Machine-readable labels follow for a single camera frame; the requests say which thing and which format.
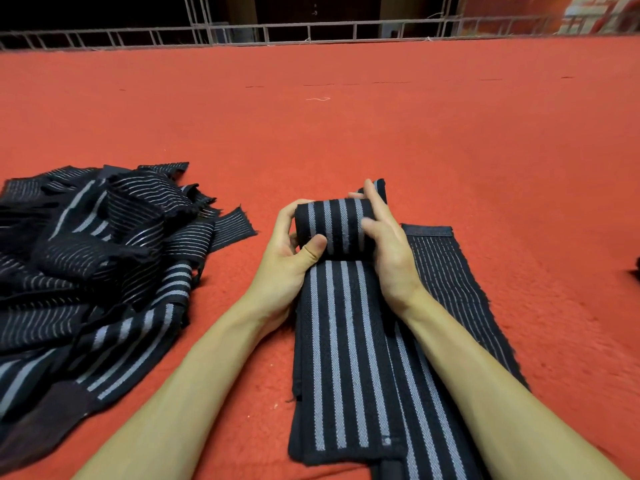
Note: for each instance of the person's left hand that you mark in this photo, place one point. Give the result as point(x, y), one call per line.
point(277, 274)

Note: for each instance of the person's right hand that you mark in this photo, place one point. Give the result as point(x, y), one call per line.
point(395, 264)

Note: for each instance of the person's right thumb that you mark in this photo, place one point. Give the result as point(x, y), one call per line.
point(371, 229)

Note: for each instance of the person's left thumb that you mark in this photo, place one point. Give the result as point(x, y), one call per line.
point(311, 250)

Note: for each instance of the person's right forearm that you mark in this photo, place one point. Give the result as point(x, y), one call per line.
point(490, 394)

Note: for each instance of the person's left forearm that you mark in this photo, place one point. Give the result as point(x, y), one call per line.
point(200, 389)

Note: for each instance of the white loose thread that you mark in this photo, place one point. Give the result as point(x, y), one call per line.
point(318, 99)

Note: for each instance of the grey metal railing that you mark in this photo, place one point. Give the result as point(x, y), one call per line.
point(310, 32)

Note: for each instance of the red and white banner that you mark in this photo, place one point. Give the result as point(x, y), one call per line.
point(565, 9)

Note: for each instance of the grey metal truss post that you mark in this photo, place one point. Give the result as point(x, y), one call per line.
point(198, 17)

